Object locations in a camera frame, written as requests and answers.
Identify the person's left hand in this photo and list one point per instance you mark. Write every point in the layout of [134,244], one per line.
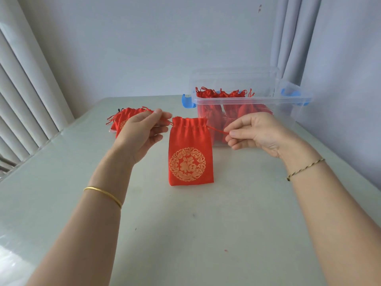
[137,137]

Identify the person's right hand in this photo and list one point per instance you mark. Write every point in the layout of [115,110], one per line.
[265,132]

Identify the clear plastic storage box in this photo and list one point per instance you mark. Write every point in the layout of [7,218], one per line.
[276,99]

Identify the person's left forearm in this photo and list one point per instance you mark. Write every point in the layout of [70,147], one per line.
[80,244]

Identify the person's right forearm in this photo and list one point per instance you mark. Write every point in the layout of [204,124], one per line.
[336,226]

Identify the gold bangle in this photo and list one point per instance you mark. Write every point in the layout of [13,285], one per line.
[102,192]

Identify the grey curtain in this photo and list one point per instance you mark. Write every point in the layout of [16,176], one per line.
[342,41]

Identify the white vertical blinds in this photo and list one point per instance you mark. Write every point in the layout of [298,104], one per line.
[26,86]

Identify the metal railing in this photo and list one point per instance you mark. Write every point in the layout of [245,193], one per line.
[6,164]

